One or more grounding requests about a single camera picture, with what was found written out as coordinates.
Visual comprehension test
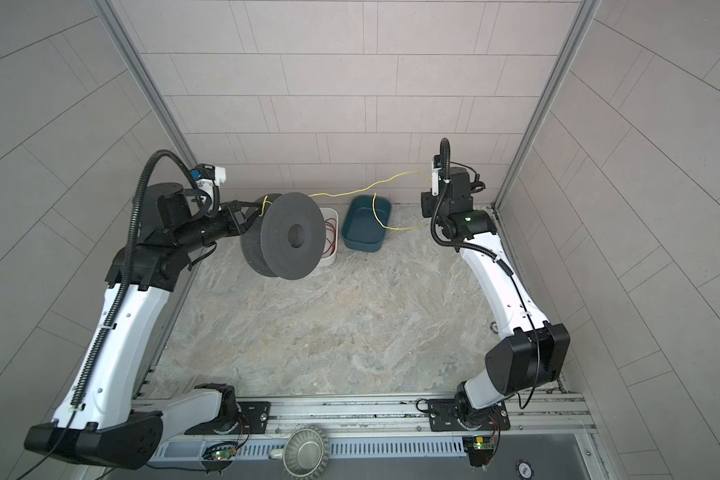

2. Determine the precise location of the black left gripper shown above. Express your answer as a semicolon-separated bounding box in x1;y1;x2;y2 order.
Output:
167;200;262;257

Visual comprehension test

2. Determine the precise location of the aluminium corner profile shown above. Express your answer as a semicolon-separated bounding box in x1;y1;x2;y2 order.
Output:
493;0;599;214
92;0;223;212

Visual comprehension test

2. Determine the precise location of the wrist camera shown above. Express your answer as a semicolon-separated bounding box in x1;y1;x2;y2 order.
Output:
191;164;227;201
431;154;472;198

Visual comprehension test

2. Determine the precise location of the teal plastic bin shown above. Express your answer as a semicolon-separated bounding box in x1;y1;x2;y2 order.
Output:
341;195;392;253

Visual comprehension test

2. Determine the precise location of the white plastic bin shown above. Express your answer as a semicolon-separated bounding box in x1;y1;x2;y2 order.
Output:
318;208;339;268

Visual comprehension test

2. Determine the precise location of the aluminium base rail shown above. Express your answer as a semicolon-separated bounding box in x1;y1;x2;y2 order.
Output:
177;389;597;440

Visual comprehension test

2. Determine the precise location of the aluminium corner profile left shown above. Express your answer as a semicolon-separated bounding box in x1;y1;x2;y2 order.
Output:
92;0;223;212

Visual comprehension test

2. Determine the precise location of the aluminium corner profile right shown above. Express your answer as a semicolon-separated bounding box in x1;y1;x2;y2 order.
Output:
493;0;599;214

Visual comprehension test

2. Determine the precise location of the yellow cable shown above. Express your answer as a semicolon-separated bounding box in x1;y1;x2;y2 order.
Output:
259;170;436;232

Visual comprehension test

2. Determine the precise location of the round grey knob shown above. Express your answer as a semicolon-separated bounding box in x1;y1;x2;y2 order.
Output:
281;426;330;479

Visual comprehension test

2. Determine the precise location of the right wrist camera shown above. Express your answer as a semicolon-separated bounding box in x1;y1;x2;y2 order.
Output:
431;154;472;198

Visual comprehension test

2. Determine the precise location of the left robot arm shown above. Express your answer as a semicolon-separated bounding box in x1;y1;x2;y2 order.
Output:
24;149;253;470

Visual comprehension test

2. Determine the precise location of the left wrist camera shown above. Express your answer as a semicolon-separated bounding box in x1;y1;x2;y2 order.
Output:
191;164;227;201

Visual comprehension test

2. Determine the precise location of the grey perforated cable spool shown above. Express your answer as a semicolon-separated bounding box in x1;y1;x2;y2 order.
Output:
240;192;326;280

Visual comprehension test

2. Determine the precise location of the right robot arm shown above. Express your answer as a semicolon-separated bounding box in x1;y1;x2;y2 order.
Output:
421;138;570;430

